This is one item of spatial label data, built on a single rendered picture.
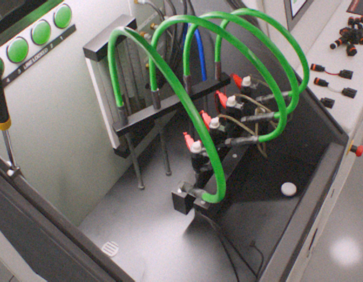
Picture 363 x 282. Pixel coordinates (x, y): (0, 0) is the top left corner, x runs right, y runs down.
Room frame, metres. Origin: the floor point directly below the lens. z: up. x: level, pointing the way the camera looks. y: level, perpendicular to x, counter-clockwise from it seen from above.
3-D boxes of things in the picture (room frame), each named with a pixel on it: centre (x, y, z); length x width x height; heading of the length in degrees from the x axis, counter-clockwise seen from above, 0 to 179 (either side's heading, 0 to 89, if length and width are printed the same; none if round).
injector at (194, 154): (0.58, -0.05, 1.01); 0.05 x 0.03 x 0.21; 52
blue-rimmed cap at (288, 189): (0.63, -0.29, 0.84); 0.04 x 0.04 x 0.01
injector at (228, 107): (0.70, -0.15, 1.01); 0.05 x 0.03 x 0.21; 52
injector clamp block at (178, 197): (0.68, -0.11, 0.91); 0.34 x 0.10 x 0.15; 142
